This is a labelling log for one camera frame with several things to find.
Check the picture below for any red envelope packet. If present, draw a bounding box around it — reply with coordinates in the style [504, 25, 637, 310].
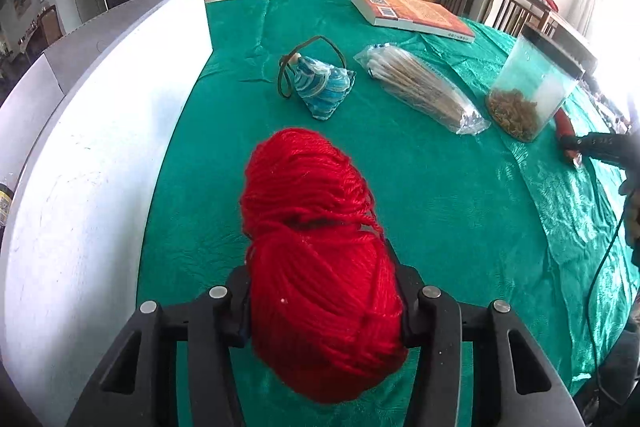
[553, 107, 582, 168]

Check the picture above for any red yarn skein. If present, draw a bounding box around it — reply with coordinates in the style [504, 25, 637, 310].
[240, 128, 407, 403]

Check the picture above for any blue patterned drawstring pouch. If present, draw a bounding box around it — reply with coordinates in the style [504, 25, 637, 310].
[277, 35, 356, 121]

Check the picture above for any clear jar with black lid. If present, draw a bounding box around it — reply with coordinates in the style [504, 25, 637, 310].
[486, 23, 584, 142]

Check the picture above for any green satin tablecloth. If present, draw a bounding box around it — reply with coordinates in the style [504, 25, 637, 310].
[138, 0, 639, 391]

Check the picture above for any dark wooden railing chair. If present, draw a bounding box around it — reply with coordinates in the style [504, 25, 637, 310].
[480, 0, 558, 37]

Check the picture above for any clear bag of sticks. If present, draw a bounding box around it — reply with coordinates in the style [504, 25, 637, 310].
[355, 43, 490, 135]

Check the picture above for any white cardboard storage box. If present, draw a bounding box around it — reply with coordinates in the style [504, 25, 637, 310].
[1, 0, 213, 426]

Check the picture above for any orange book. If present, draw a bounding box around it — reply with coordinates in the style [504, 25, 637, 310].
[352, 0, 475, 43]

